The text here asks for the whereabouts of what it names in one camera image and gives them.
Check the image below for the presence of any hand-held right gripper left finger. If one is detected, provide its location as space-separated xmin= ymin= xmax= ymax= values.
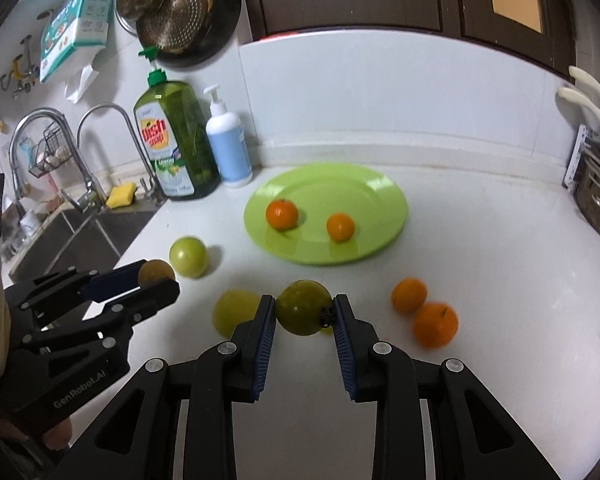
xmin=67 ymin=294 xmax=281 ymax=480

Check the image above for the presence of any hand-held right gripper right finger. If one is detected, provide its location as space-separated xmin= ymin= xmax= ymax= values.
xmin=330 ymin=294 xmax=538 ymax=480

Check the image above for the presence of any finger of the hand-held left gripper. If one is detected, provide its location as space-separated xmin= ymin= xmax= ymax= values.
xmin=4 ymin=259 xmax=150 ymax=328
xmin=10 ymin=280 xmax=182 ymax=361

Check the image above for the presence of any small brown round fruit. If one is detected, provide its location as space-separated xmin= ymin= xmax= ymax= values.
xmin=139 ymin=259 xmax=176 ymax=285

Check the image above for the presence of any yellow-green pear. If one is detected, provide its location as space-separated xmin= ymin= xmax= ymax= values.
xmin=214 ymin=290 xmax=262 ymax=338

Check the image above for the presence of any dark green round fruit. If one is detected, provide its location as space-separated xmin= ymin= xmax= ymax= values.
xmin=275 ymin=280 xmax=332 ymax=337

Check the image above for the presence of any green apple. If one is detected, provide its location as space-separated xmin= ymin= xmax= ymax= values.
xmin=169 ymin=236 xmax=209 ymax=277

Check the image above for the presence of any small orange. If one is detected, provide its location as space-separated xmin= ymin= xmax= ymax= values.
xmin=391 ymin=278 xmax=428 ymax=315
xmin=326 ymin=213 xmax=356 ymax=242
xmin=265 ymin=198 xmax=300 ymax=231

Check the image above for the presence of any large orange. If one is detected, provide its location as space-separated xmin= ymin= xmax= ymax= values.
xmin=412 ymin=302 xmax=459 ymax=350

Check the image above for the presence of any green plastic plate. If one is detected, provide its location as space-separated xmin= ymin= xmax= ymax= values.
xmin=243 ymin=164 xmax=410 ymax=267

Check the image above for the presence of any person's left hand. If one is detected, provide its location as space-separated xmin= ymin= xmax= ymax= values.
xmin=0 ymin=412 xmax=75 ymax=456

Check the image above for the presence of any steel sink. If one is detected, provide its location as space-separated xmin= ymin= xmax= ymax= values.
xmin=7 ymin=207 xmax=156 ymax=283

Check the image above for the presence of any yellow sponge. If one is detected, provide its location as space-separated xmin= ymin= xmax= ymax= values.
xmin=105 ymin=184 xmax=137 ymax=209

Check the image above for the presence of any chrome gooseneck faucet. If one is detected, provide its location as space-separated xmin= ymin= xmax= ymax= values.
xmin=76 ymin=103 xmax=167 ymax=207

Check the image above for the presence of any chrome spring faucet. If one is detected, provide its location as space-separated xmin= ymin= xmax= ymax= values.
xmin=9 ymin=108 xmax=107 ymax=212

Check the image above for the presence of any green dish soap bottle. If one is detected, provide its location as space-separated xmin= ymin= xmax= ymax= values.
xmin=133 ymin=46 xmax=222 ymax=202

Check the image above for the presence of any white and blue pump bottle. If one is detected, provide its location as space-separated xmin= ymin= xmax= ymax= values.
xmin=203 ymin=85 xmax=254 ymax=188

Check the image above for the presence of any tissue pack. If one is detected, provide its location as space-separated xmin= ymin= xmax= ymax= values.
xmin=39 ymin=0 xmax=115 ymax=103

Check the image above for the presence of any copper colander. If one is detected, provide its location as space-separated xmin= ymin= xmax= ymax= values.
xmin=136 ymin=0 xmax=216 ymax=56

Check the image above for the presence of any brass round lid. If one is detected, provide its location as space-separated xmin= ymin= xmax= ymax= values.
xmin=116 ymin=0 xmax=168 ymax=33

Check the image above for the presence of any steel knife rack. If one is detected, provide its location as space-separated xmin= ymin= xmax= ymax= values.
xmin=563 ymin=125 xmax=600 ymax=251

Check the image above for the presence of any dark wooden cabinet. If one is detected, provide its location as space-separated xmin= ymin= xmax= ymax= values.
xmin=237 ymin=0 xmax=578 ymax=78

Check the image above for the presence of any black wire basket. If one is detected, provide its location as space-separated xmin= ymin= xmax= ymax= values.
xmin=28 ymin=127 xmax=76 ymax=178

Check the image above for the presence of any yellow wall hook rack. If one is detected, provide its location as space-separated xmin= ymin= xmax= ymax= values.
xmin=0 ymin=35 xmax=37 ymax=100

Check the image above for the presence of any cream handled knife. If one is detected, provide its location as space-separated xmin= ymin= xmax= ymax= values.
xmin=568 ymin=66 xmax=600 ymax=126
xmin=556 ymin=87 xmax=600 ymax=143

